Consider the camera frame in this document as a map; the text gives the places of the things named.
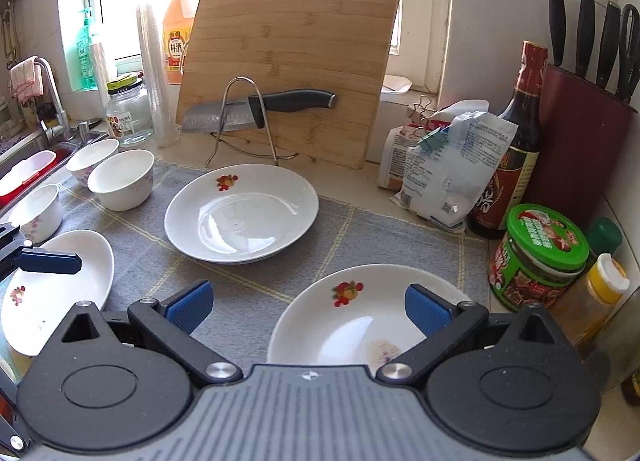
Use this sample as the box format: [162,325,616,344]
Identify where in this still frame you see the black handled block knife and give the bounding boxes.
[596,1,622,90]
[575,0,597,79]
[546,0,567,68]

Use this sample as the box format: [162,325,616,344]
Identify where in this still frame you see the dark vinegar bottle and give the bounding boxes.
[467,40,550,240]

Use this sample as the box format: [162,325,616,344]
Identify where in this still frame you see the pink cloth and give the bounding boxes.
[10,56,46,102]

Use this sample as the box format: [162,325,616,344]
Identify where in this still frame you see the bamboo cutting board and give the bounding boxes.
[175,0,402,170]

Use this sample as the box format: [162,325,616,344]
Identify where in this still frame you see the metal faucet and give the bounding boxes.
[35,57,73,142]

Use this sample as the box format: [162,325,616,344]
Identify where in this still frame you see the yellow lid spice bottle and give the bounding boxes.
[547,253,631,347]

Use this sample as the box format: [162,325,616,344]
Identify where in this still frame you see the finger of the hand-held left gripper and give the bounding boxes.
[0,223,82,287]
[0,361,28,457]

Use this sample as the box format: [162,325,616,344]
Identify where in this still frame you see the red and white container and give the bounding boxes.
[0,150,57,209]

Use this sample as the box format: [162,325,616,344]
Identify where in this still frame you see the dark red knife block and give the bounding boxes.
[522,63,638,232]

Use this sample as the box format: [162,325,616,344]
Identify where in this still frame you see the green lid sauce jar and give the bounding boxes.
[488,203,591,313]

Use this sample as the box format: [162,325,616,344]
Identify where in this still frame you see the orange and white food bag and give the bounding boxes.
[377,123,426,192]

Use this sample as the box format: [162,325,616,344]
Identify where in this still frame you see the grey checked counter mat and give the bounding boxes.
[0,158,493,372]

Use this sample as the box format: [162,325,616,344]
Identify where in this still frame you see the white dish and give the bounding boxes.
[381,73,413,93]

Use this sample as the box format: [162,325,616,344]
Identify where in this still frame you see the green cap bottle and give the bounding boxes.
[586,217,623,262]

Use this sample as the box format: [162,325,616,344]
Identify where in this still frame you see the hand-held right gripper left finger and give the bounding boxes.
[60,279,240,388]

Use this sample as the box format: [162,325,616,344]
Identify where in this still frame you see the green dish soap bottle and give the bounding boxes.
[75,7,101,92]

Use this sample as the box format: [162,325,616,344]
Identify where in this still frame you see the black handled kitchen knife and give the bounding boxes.
[181,89,337,134]

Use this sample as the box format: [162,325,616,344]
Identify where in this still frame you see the orange cooking wine bottle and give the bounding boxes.
[162,0,201,86]

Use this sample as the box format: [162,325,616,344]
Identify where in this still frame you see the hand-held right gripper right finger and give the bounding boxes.
[376,284,561,387]

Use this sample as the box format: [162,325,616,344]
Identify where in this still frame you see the metal wire binder clip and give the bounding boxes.
[406,95,438,134]

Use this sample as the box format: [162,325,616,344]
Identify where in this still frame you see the metal wire knife rack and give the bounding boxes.
[205,77,301,168]

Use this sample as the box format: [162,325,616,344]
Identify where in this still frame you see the white printed food bag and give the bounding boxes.
[390,111,516,234]

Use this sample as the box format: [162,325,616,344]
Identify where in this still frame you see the glass jar with label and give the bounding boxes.
[104,75,155,146]

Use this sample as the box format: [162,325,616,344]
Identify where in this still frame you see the black kitchen scissors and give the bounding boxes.
[615,3,640,102]

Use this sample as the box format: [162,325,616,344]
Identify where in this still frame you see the teal binder clip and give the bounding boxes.
[419,128,453,152]

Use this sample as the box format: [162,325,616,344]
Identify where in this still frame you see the white bowl with pink flowers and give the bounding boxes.
[66,139,120,188]
[87,149,155,212]
[9,184,63,245]

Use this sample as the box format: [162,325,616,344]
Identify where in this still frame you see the steel sink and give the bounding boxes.
[0,128,108,212]

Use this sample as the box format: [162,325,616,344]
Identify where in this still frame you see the white plate with fruit print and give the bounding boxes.
[266,264,475,367]
[0,229,115,357]
[165,164,320,265]

